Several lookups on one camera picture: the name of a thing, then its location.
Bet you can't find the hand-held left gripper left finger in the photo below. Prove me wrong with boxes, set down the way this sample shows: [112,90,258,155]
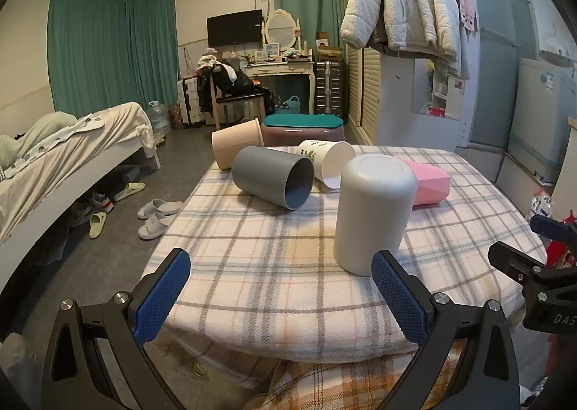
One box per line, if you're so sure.
[41,248,192,410]

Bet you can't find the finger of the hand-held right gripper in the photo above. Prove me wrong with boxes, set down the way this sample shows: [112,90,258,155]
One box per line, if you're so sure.
[488,241,547,287]
[529,214,577,243]

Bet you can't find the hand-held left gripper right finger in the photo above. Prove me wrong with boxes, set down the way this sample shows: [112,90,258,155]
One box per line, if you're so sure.
[370,250,521,410]

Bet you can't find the white plastic cup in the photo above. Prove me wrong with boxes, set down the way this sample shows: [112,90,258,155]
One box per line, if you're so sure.
[333,154,418,276]

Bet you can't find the grey plastic cup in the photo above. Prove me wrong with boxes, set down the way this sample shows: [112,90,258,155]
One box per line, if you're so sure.
[232,146,315,211]

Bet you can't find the white paper cup green print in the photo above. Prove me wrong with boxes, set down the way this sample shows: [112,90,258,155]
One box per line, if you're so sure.
[298,139,356,191]

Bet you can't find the beige plastic cup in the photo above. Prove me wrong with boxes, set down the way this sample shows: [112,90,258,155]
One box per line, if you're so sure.
[211,118,263,171]

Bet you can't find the snack packet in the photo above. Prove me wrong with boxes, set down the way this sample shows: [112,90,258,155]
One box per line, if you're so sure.
[525,192,556,222]

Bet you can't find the white slipper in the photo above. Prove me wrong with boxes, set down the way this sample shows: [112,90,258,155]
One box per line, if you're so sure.
[137,198,185,220]
[138,213,178,241]

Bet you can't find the white embroidered cloth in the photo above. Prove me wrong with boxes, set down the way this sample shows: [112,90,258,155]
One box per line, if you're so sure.
[146,340,282,393]

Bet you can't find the orange plaid blanket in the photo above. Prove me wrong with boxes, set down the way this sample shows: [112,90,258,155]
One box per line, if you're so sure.
[269,340,465,410]

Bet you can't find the yellow-green slipper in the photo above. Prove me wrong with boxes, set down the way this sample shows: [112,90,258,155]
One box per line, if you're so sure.
[114,183,147,202]
[89,211,108,240]

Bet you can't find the white appliance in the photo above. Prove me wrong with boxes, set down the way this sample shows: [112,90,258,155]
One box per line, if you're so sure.
[508,57,577,186]

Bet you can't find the plaid tablecloth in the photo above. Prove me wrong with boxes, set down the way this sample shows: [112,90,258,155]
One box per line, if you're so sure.
[140,145,548,366]

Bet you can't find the pink box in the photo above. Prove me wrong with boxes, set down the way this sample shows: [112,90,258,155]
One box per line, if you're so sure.
[399,157,452,206]

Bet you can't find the grey sneakers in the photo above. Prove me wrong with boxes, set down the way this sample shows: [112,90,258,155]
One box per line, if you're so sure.
[67,192,114,227]

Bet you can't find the white bed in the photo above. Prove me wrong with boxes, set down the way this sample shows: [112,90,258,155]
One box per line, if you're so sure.
[0,102,162,300]

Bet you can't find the cream bed blanket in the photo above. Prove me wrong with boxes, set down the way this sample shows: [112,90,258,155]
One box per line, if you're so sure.
[0,102,156,246]

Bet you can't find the large water bottle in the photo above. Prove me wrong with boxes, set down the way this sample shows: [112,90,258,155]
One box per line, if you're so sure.
[148,100,172,136]

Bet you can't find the frosted glass door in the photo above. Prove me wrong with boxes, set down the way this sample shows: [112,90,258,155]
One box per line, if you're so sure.
[463,0,542,150]

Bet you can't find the red patterned bag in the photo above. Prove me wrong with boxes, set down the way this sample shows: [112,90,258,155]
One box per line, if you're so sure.
[168,103,185,131]

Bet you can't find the white suitcase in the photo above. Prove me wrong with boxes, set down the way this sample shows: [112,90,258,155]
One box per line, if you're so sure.
[176,74,209,127]

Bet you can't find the purple stool teal top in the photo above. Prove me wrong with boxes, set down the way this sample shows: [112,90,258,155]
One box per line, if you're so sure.
[260,113,346,147]

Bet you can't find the pale green quilt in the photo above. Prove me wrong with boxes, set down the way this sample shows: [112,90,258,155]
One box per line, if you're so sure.
[0,114,78,169]

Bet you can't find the teal plastic basket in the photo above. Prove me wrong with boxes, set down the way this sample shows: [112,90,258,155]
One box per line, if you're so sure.
[273,95,302,115]

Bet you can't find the silver ribbed suitcase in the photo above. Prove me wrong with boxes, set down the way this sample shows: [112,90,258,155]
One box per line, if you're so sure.
[314,60,346,118]

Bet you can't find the dark clothes pile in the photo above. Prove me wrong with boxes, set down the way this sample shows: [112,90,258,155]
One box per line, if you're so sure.
[197,53,276,117]

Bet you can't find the louvred wardrobe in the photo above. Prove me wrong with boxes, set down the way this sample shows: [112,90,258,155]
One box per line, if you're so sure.
[338,0,384,145]

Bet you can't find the white dressing table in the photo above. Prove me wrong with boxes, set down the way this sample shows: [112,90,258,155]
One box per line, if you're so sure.
[245,59,317,116]

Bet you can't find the wide teal curtain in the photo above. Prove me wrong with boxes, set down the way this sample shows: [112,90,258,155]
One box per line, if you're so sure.
[47,0,179,118]

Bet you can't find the black television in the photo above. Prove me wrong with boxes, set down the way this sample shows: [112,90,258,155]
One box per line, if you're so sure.
[207,10,264,48]

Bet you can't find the oval white mirror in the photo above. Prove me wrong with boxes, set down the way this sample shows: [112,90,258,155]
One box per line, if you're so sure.
[264,9,299,50]

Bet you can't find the narrow teal curtain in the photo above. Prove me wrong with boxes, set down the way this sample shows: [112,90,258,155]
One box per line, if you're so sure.
[271,0,349,68]

